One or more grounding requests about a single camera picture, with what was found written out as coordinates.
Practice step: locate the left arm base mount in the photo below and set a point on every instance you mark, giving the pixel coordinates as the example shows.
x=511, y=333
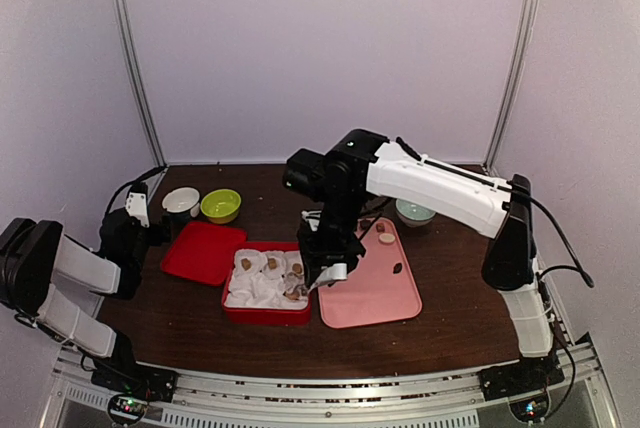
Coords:
x=146, y=383

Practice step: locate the red tin lid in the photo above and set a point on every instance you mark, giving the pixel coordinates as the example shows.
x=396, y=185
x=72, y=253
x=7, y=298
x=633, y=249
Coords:
x=203, y=253

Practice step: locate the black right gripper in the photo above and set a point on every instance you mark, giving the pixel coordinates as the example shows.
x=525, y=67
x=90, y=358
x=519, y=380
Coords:
x=317, y=256

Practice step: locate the white paper liner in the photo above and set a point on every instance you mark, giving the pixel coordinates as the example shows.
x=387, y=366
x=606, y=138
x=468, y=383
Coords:
x=260, y=287

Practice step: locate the red tin box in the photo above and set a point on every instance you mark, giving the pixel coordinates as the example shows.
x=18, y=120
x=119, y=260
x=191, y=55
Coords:
x=267, y=317

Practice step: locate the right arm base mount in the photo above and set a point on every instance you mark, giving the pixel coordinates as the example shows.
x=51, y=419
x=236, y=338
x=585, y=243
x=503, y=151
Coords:
x=509, y=381

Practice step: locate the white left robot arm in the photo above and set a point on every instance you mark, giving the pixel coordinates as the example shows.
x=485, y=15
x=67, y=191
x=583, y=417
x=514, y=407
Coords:
x=36, y=254

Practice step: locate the green plastic bowl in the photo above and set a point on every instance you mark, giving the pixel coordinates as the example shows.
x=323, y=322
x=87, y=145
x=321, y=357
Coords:
x=221, y=206

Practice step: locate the aluminium frame post right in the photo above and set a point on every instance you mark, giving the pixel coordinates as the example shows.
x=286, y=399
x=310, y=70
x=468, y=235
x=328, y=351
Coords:
x=528, y=13

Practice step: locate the aluminium front rail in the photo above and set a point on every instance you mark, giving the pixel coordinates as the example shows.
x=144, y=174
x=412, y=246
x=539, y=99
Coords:
x=445, y=399

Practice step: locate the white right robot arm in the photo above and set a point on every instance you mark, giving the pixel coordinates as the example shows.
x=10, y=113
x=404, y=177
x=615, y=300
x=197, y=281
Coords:
x=497, y=209

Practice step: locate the pink plastic tray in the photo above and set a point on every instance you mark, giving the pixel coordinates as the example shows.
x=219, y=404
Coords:
x=373, y=294

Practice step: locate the white ceramic bowl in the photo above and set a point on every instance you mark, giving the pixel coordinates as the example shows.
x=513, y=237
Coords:
x=182, y=202

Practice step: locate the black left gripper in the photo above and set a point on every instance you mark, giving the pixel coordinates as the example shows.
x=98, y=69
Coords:
x=161, y=231

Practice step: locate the aluminium frame post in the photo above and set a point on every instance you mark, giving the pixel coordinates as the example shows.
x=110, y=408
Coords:
x=133, y=70
x=528, y=13

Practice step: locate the aluminium frame post left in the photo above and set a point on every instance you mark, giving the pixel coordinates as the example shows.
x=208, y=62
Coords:
x=133, y=70

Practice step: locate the light blue ceramic bowl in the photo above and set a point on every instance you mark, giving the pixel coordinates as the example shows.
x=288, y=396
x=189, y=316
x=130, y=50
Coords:
x=413, y=215

